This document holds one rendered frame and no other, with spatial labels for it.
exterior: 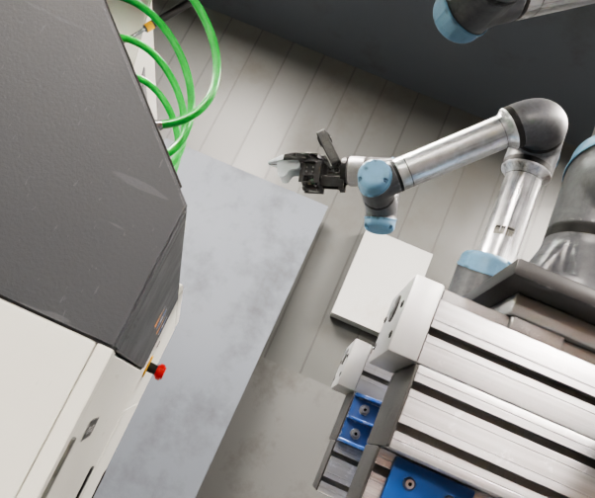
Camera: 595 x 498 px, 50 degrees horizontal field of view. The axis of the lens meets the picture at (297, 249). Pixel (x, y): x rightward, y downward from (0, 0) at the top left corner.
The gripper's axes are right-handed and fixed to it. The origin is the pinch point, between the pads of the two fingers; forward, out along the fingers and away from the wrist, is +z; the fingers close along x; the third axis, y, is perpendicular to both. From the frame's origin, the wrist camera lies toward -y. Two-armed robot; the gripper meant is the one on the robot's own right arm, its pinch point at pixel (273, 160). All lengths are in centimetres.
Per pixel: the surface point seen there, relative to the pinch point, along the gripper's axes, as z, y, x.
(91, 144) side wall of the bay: -14, 44, -91
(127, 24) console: 27.0, -14.7, -36.5
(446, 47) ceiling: -30, -136, 139
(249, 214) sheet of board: 61, -41, 147
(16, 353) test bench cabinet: -11, 65, -91
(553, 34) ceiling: -79, -125, 115
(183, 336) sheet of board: 77, 28, 134
